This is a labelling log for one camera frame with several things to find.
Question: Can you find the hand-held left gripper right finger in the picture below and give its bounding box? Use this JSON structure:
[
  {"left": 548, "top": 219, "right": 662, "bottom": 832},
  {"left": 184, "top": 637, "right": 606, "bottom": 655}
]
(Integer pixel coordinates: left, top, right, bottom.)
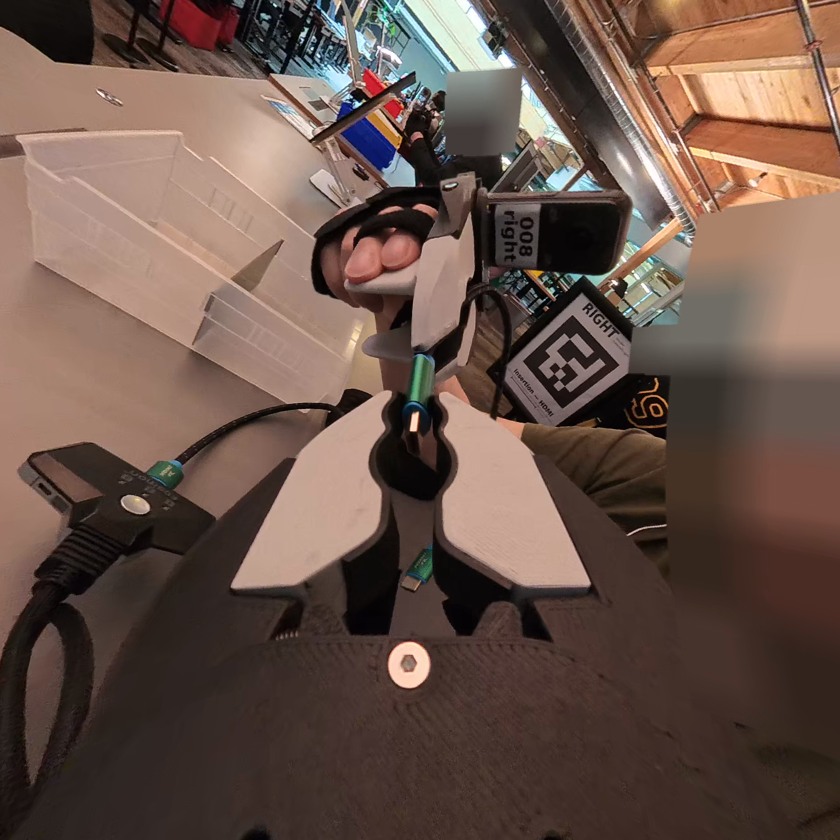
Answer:
[{"left": 433, "top": 392, "right": 593, "bottom": 601}]

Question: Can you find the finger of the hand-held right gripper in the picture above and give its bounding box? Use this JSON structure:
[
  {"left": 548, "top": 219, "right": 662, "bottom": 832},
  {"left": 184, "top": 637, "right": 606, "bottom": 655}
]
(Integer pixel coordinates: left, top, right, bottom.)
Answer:
[
  {"left": 410, "top": 228, "right": 476, "bottom": 353},
  {"left": 453, "top": 302, "right": 479, "bottom": 383}
]

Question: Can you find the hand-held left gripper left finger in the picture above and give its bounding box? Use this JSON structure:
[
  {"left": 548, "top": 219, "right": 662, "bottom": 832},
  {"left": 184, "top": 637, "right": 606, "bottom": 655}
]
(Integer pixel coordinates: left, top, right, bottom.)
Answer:
[{"left": 231, "top": 390, "right": 400, "bottom": 598}]

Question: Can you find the black braided hdmi cable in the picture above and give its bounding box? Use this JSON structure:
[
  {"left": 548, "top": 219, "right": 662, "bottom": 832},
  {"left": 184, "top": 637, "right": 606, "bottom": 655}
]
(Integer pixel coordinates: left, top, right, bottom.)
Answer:
[{"left": 146, "top": 285, "right": 514, "bottom": 490}]

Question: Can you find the green hdmi plug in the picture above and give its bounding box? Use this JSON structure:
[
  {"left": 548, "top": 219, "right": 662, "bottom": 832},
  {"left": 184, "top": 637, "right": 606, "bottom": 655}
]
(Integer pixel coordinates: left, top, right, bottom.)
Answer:
[{"left": 400, "top": 543, "right": 435, "bottom": 593}]

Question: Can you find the black hdmi switch box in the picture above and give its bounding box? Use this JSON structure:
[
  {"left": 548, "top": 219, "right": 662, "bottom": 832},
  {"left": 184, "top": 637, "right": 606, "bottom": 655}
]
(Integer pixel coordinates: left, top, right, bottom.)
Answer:
[{"left": 16, "top": 441, "right": 217, "bottom": 559}]

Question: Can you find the black switch box cable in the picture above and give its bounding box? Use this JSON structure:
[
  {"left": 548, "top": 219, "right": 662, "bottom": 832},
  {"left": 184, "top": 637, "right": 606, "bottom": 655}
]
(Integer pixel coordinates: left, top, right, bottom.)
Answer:
[{"left": 0, "top": 525, "right": 126, "bottom": 840}]

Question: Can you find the clear plastic storage bin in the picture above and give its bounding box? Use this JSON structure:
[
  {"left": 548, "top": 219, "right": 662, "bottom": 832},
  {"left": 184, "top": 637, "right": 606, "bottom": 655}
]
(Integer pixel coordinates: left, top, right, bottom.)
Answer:
[{"left": 14, "top": 130, "right": 358, "bottom": 403}]

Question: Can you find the person's right hand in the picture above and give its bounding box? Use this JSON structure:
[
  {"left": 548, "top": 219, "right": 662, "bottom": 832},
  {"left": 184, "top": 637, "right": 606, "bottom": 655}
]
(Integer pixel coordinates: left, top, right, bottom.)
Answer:
[{"left": 327, "top": 230, "right": 424, "bottom": 309}]

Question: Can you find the printed marker sign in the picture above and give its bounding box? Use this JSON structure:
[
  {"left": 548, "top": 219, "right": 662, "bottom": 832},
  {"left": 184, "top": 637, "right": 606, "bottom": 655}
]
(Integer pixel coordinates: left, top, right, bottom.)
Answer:
[{"left": 502, "top": 276, "right": 634, "bottom": 427}]

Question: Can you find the white monitor stand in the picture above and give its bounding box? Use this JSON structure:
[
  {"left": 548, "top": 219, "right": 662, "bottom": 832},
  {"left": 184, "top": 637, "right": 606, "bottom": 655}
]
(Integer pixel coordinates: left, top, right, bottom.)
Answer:
[{"left": 308, "top": 138, "right": 368, "bottom": 211}]

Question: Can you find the blue storage bin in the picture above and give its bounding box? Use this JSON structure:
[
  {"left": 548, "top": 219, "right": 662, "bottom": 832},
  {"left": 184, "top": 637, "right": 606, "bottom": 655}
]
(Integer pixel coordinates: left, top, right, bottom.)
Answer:
[{"left": 338, "top": 108, "right": 401, "bottom": 172}]

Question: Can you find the dark divider panel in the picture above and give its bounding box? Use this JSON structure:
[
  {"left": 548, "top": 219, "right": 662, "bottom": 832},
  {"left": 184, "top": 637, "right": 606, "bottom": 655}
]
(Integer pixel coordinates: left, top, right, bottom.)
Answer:
[{"left": 230, "top": 239, "right": 286, "bottom": 293}]

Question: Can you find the computer monitor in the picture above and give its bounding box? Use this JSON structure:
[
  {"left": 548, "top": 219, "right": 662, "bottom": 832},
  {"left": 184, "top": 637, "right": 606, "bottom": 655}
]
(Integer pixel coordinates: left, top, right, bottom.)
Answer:
[{"left": 308, "top": 71, "right": 417, "bottom": 145}]

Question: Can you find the black chair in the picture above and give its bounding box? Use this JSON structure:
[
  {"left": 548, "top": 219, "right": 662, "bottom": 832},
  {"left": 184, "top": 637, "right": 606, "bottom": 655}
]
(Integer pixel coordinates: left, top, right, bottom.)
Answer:
[{"left": 0, "top": 0, "right": 96, "bottom": 65}]

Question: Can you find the silver ventilation duct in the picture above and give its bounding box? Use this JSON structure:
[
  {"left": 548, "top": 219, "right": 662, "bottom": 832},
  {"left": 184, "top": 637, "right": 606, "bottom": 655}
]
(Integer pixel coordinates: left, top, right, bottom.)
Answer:
[{"left": 558, "top": 0, "right": 697, "bottom": 231}]

